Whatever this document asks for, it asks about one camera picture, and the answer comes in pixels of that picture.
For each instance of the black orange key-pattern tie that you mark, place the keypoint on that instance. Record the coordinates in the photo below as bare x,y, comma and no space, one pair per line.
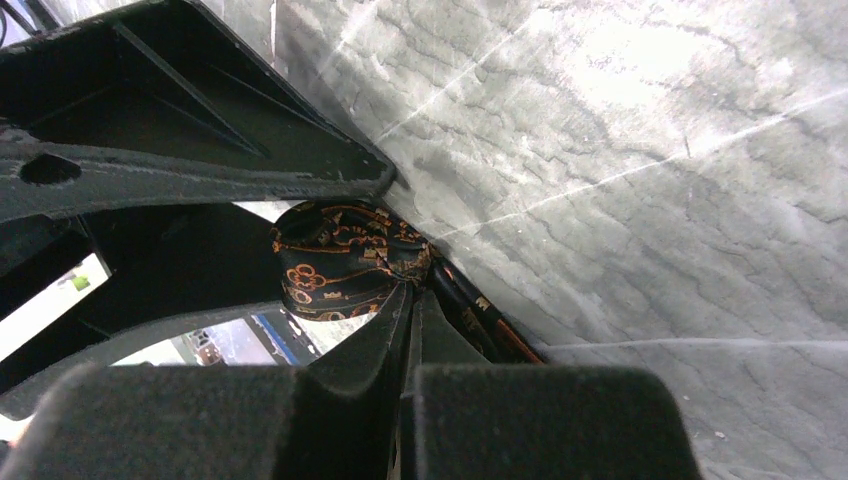
343,259

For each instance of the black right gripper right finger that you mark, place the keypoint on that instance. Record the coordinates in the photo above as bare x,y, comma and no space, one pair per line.
463,417

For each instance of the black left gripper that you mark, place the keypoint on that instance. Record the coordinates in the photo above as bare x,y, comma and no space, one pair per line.
161,103

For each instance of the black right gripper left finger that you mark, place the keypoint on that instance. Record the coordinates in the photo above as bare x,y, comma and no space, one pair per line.
332,419

